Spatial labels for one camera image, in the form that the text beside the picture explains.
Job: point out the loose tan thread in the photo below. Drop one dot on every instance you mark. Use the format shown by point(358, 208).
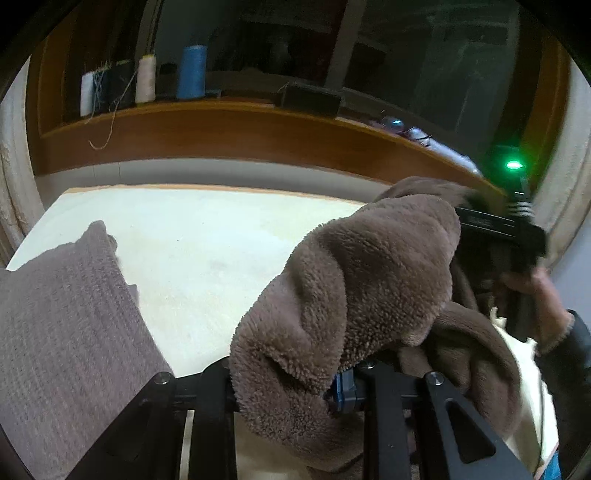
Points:
point(112, 124)

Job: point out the grey knitted sweater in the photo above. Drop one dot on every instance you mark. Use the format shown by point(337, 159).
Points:
point(69, 332)

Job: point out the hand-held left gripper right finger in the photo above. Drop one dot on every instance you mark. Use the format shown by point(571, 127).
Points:
point(344, 394)

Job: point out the wooden window frame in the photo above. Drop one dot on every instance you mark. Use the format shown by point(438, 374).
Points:
point(231, 134)

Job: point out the cream thread cone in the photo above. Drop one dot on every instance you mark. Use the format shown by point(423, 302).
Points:
point(145, 81)

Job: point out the white thread spool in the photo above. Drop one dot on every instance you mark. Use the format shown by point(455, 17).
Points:
point(88, 94)

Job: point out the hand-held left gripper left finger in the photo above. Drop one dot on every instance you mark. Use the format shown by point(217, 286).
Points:
point(212, 415)

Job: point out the person's right hand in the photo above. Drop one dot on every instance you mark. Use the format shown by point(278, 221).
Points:
point(545, 309)

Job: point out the eyeglasses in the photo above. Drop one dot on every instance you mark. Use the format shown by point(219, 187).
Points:
point(401, 129)

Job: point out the dark thread spool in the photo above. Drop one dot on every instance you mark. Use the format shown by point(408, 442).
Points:
point(121, 85)

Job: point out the black box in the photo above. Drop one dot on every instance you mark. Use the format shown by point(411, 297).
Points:
point(311, 99)

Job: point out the person's right forearm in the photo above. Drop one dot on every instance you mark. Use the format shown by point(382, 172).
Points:
point(572, 392)

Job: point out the blue thread cone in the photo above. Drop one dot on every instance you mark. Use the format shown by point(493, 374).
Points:
point(191, 74)

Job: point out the brown fleece garment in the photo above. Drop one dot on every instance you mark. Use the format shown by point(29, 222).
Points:
point(360, 286)

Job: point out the beige curtain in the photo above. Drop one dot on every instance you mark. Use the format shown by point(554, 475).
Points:
point(16, 184)
point(568, 184)

